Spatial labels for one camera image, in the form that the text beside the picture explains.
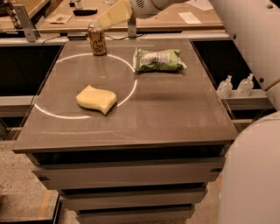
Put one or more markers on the metal bracket left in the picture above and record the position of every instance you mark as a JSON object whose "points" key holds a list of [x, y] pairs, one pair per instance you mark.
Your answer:
{"points": [[29, 30]]}

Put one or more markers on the clear sanitizer bottle left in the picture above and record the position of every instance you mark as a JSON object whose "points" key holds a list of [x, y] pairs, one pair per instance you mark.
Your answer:
{"points": [[225, 87]]}

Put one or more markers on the orange soda can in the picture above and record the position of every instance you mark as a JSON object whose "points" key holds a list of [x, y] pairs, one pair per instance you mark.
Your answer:
{"points": [[97, 40]]}

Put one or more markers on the metal bracket middle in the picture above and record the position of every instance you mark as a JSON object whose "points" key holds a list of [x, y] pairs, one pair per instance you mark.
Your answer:
{"points": [[132, 27]]}

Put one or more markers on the clear sanitizer bottle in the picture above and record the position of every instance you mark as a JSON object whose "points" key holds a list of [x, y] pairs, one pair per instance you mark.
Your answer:
{"points": [[246, 86], [225, 87]]}

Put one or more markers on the clear sanitizer bottle right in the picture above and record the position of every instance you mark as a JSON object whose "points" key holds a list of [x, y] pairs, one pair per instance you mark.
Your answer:
{"points": [[246, 86]]}

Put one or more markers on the green chip bag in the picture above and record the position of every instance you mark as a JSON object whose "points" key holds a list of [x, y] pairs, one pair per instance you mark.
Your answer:
{"points": [[166, 60]]}

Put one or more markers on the yellow wavy sponge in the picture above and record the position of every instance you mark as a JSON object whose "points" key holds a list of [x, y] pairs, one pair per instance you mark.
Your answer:
{"points": [[96, 99]]}

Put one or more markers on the grey drawer cabinet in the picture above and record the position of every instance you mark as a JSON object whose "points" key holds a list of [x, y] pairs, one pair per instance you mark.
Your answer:
{"points": [[150, 157]]}

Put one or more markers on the metal bracket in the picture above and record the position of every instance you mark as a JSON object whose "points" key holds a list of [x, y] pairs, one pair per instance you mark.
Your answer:
{"points": [[132, 27], [29, 30]]}

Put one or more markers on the small card on desk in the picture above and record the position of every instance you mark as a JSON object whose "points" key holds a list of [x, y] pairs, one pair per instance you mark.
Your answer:
{"points": [[59, 19]]}

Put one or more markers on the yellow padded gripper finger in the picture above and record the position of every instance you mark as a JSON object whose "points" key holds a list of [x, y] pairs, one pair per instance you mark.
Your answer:
{"points": [[120, 11], [104, 21]]}

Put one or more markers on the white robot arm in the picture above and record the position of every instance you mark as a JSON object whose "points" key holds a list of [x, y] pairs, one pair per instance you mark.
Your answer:
{"points": [[250, 183]]}

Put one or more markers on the white paper sheet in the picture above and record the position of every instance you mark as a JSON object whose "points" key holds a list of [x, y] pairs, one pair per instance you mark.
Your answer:
{"points": [[189, 18]]}

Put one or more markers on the black remote on desk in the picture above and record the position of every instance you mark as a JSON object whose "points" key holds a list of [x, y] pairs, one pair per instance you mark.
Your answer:
{"points": [[83, 12]]}

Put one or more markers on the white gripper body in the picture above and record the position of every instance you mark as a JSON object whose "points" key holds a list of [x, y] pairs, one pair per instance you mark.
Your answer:
{"points": [[142, 6]]}

